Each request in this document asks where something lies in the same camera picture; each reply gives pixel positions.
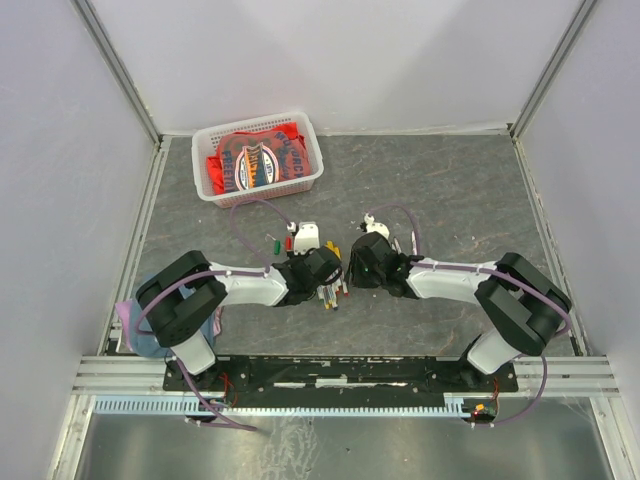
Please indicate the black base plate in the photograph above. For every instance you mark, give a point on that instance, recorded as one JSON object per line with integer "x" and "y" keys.
{"x": 438, "y": 375}

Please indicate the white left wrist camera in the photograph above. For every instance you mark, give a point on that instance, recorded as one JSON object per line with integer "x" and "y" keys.
{"x": 305, "y": 237}

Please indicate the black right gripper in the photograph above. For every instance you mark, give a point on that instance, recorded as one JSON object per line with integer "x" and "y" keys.
{"x": 353, "y": 276}

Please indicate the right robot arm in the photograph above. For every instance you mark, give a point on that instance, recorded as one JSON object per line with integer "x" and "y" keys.
{"x": 525, "y": 308}

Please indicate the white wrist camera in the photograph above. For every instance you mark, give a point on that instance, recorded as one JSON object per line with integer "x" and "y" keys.
{"x": 371, "y": 225}
{"x": 305, "y": 237}

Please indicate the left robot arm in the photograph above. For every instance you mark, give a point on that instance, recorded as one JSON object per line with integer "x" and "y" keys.
{"x": 242, "y": 286}

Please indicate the blue cap marker left group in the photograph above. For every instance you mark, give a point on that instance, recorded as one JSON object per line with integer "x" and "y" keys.
{"x": 342, "y": 287}

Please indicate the small circuit board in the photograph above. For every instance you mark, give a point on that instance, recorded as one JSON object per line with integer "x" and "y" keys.
{"x": 484, "y": 413}

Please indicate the yellow cap marker top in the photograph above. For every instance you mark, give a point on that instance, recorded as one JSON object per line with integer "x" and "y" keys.
{"x": 331, "y": 246}

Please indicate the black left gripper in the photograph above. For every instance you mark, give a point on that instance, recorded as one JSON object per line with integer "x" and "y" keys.
{"x": 294, "y": 258}

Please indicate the orange printed shirt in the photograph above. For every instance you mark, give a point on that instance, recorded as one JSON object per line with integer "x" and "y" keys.
{"x": 246, "y": 160}

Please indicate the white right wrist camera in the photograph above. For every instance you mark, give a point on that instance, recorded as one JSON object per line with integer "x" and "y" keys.
{"x": 371, "y": 225}

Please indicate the white plastic basket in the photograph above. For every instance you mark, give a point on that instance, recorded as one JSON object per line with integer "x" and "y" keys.
{"x": 205, "y": 141}

